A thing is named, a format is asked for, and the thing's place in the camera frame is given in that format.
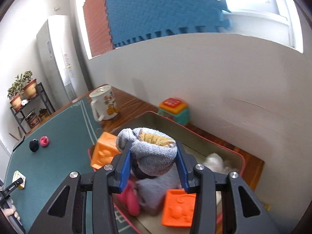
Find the dark navy sock ball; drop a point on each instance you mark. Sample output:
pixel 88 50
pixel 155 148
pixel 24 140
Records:
pixel 34 145

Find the small lower potted plant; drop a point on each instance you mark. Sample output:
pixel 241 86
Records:
pixel 43 114

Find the green table mat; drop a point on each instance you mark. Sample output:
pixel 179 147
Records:
pixel 71 132

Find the grey sock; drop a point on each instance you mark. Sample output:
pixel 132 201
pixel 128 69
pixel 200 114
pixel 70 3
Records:
pixel 154 151

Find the black metal plant shelf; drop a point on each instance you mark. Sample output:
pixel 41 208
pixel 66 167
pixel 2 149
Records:
pixel 41 100

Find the white standing air conditioner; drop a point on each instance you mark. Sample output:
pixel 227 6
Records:
pixel 59 60

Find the brown decorated lower pot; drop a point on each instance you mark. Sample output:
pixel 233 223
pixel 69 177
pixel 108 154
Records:
pixel 32 119

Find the white ornament on shelf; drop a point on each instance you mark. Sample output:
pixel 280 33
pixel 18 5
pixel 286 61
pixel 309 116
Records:
pixel 24 102

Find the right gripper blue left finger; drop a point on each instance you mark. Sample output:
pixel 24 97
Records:
pixel 65 211

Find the grey and black glove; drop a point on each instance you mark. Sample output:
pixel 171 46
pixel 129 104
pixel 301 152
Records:
pixel 151 190

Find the white sock ball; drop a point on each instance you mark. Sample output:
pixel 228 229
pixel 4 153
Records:
pixel 216 164

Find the red storage box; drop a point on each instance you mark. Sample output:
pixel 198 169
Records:
pixel 193 144

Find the person's left hand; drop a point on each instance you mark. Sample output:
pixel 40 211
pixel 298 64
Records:
pixel 11 212

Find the yellow white carton box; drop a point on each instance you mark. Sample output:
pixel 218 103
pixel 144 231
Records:
pixel 18 175

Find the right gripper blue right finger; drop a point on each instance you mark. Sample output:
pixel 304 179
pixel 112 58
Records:
pixel 242 211

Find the white cartoon mug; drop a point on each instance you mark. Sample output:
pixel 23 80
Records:
pixel 103 103

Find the red foam wall mat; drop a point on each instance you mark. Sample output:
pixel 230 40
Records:
pixel 97 27

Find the colourful toy block stack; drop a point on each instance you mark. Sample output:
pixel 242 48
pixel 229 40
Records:
pixel 175 109

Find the small orange embossed cube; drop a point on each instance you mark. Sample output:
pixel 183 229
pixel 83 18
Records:
pixel 178 208

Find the pink knotted foam tube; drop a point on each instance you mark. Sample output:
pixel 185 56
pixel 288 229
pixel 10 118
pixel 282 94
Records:
pixel 129 198

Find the right potted plant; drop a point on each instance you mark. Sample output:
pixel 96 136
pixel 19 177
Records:
pixel 29 85

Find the wooden folding ruler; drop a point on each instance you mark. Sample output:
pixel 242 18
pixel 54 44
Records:
pixel 18 135

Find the blue foam wall mat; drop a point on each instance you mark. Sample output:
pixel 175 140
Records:
pixel 132 21

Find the large orange embossed cube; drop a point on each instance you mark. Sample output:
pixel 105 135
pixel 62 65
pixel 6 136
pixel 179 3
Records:
pixel 103 151

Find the left potted plant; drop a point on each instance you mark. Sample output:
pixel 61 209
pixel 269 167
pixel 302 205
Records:
pixel 14 92

